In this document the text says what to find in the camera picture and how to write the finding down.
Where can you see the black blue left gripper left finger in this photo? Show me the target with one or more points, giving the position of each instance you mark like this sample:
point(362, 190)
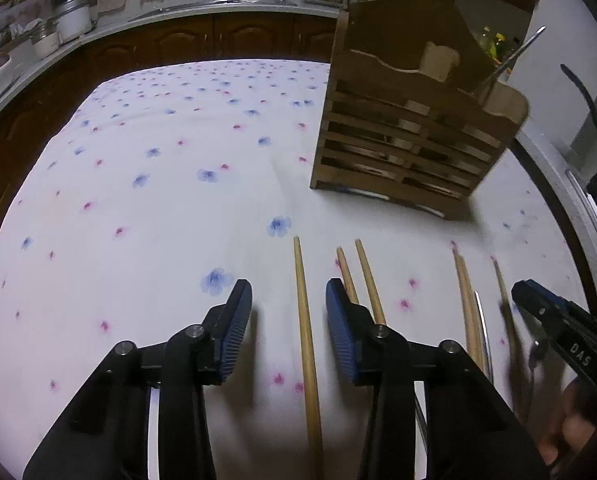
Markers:
point(103, 432)

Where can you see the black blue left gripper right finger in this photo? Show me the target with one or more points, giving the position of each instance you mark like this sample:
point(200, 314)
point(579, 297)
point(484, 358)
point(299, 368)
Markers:
point(471, 432)

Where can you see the metal spoon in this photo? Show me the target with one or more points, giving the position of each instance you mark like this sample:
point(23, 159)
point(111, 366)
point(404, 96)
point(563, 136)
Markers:
point(537, 353)

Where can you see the bamboo chopstick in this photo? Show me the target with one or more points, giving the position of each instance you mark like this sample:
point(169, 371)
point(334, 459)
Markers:
point(346, 275)
point(505, 307)
point(310, 381)
point(373, 293)
point(473, 347)

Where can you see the brown lower kitchen cabinets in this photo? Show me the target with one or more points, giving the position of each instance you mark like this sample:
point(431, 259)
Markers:
point(45, 104)

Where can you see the steel kitchen sink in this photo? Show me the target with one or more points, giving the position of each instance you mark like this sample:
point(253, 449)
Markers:
point(219, 4)

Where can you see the person's right hand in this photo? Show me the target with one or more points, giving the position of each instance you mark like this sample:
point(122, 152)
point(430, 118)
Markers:
point(568, 431)

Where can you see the white floral tablecloth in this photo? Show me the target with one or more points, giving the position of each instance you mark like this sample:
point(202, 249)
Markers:
point(167, 186)

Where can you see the wooden slatted utensil holder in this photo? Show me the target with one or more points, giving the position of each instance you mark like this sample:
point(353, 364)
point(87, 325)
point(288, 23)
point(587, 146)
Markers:
point(414, 112)

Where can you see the condiment bottles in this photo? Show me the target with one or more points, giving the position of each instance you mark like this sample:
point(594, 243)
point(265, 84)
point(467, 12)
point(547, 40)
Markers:
point(497, 46)

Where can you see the small white canister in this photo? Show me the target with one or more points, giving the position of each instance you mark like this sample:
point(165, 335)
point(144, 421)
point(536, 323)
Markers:
point(45, 39)

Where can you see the white rice cooker pot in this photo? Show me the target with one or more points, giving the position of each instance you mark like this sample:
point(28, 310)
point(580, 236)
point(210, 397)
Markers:
point(72, 19)

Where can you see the grey hanging cloth left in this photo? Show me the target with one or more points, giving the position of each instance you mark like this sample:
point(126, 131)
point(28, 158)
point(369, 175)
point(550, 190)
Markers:
point(110, 5)

